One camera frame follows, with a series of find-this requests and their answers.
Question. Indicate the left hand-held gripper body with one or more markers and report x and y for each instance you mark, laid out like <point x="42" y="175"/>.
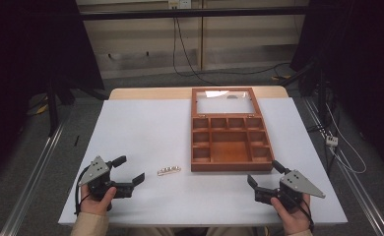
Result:
<point x="96" y="178"/>

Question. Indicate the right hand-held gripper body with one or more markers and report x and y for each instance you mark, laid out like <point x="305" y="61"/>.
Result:
<point x="291" y="190"/>

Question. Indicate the person's left hand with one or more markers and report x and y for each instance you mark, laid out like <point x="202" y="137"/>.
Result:
<point x="96" y="202"/>

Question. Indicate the person's right hand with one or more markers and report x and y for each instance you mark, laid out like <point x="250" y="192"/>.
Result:
<point x="291" y="216"/>

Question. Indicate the small silver hair clip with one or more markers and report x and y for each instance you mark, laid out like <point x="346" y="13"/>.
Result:
<point x="168" y="170"/>

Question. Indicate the white table sheet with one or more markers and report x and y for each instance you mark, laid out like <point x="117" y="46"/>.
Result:
<point x="147" y="137"/>

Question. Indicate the wooden box with glass lid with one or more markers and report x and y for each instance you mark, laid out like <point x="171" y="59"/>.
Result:
<point x="229" y="144"/>

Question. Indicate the white power strip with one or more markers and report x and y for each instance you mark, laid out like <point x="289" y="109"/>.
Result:
<point x="332" y="141"/>

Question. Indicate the black metal stand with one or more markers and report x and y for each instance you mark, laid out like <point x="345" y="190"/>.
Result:
<point x="52" y="108"/>
<point x="319" y="95"/>

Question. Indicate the black curtain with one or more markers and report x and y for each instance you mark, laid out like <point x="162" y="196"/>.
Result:
<point x="26" y="65"/>
<point x="360" y="65"/>

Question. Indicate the black horizontal bar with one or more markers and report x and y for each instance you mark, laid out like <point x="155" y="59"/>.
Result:
<point x="193" y="13"/>

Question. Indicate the metal floor rail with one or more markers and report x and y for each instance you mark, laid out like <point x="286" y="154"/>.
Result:
<point x="32" y="183"/>
<point x="354" y="183"/>

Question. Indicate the white wall socket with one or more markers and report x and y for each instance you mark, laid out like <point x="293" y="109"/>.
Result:
<point x="179" y="3"/>

